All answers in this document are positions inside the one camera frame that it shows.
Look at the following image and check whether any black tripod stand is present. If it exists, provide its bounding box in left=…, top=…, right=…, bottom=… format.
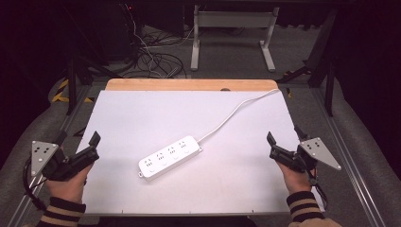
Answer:
left=61, top=51, right=125, bottom=116

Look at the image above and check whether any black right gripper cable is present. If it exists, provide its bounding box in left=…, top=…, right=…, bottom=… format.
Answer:
left=306, top=167, right=329, bottom=212

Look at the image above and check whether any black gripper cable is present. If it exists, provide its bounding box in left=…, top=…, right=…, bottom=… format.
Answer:
left=306, top=167, right=329, bottom=212
left=22, top=156, right=49, bottom=212

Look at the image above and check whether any tangle of floor cables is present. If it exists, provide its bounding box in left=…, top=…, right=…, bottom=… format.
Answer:
left=125, top=3, right=197, bottom=79

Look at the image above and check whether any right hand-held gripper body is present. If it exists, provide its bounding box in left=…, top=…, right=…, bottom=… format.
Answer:
left=269, top=137, right=342, bottom=174

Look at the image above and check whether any white power strip cable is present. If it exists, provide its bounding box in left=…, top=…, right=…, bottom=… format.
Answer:
left=197, top=88, right=282, bottom=144

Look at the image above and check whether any aluminium floor rail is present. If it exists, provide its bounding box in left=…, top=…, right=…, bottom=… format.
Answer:
left=6, top=84, right=93, bottom=227
left=310, top=87, right=388, bottom=227

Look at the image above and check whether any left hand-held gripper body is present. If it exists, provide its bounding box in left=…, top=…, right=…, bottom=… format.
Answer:
left=29, top=140, right=100, bottom=182

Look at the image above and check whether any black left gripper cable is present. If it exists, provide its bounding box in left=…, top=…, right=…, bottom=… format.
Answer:
left=22, top=156, right=49, bottom=212

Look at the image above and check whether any black metal stand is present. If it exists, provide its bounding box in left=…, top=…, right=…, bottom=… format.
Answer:
left=276, top=9, right=339, bottom=118

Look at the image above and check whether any person's left hand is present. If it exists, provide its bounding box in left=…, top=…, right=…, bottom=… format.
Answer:
left=45, top=163, right=95, bottom=204

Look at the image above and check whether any yellow black hazard tape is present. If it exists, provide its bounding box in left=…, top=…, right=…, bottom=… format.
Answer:
left=51, top=78, right=95, bottom=104

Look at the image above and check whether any person's right hand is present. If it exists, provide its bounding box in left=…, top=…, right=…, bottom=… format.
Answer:
left=276, top=160, right=317, bottom=196

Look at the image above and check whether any white table mat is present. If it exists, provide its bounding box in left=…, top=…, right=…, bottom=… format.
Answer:
left=76, top=89, right=326, bottom=218

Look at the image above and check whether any dark equipment box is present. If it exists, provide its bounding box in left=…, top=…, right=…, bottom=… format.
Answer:
left=99, top=2, right=140, bottom=61

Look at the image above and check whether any white metal stand frame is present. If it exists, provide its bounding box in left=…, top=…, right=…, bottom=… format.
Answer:
left=190, top=4, right=281, bottom=73

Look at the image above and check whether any white power strip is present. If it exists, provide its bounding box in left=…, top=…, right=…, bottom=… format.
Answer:
left=137, top=134, right=203, bottom=182

